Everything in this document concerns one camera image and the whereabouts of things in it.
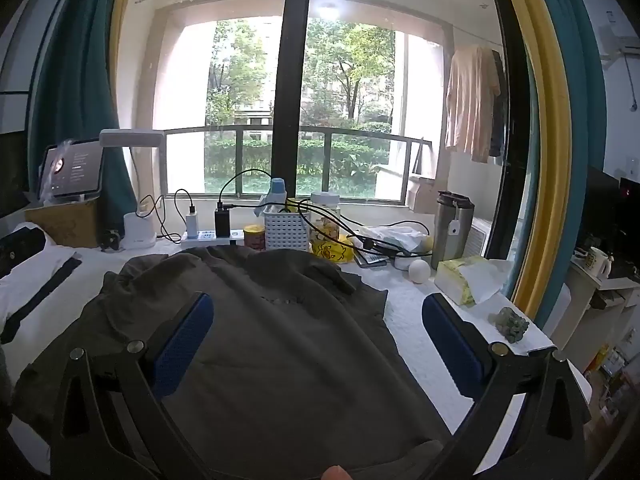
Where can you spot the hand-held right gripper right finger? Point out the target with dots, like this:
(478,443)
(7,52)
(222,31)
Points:
(450,345)

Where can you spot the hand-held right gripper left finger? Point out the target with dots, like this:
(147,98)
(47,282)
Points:
(182,345)

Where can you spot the dark olive shirt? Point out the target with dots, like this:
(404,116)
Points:
(300,350)

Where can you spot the person's right hand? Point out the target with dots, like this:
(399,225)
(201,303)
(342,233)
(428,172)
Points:
(336,474)

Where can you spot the green stone figurine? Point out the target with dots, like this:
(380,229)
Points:
(511,326)

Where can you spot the yellow tissue pack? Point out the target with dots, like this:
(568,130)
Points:
(455,280)

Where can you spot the white egg shaped ball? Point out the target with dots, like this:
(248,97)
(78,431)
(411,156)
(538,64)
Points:
(419,270)

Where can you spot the white ribbed unit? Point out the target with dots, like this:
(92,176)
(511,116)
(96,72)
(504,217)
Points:
(477,240)

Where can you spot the steel thermos flask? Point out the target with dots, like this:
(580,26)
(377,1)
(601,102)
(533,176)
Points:
(450,235)

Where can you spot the white power strip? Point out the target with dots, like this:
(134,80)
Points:
(205,236)

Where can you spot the white plastic bag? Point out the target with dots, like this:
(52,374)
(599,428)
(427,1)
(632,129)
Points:
(395,235)

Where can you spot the white charger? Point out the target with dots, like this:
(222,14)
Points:
(192,220)

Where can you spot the small black device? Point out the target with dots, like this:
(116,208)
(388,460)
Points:
(110,240)

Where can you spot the red can with yellow lid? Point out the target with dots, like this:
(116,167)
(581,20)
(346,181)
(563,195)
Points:
(254,239)

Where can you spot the black charger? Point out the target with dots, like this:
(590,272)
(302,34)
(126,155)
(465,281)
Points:
(223,220)

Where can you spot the white side cabinet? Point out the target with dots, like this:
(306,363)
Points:
(580,300)

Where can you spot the yellow duck print bag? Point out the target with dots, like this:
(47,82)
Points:
(332,252)

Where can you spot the white plastic basket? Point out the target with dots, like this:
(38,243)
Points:
(286,230)

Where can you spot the cardboard box on balcony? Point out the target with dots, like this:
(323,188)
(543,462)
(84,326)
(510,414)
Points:
(420,192)

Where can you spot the white mug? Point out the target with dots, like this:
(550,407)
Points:
(596,262)

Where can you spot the brown cardboard box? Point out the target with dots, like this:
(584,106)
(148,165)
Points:
(65,222)

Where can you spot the clear snack jar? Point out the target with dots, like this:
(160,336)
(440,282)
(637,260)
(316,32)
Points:
(325,225)

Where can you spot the blue capped bottle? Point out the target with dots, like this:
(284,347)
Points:
(277,192)

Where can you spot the black case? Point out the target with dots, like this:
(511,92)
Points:
(20,252)

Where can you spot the black monitor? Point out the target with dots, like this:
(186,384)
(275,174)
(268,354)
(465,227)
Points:
(610,210)

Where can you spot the tablet with dark screen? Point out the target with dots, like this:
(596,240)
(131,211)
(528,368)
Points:
(72,165)

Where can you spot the white desk lamp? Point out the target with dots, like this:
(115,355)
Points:
(132,137)

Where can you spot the balcony railing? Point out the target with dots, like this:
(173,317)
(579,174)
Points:
(327,165)

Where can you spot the hanging dark garment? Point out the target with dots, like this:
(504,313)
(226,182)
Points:
(497,110)

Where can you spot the hanging pale pink shirt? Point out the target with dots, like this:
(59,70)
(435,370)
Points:
(470,100)

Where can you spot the teal and yellow curtain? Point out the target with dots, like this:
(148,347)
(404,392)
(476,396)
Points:
(80,60)
(550,110)

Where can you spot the white air conditioner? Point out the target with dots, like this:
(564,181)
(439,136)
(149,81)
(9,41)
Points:
(620,40)

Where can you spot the black window post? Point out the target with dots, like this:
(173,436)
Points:
(292,85)

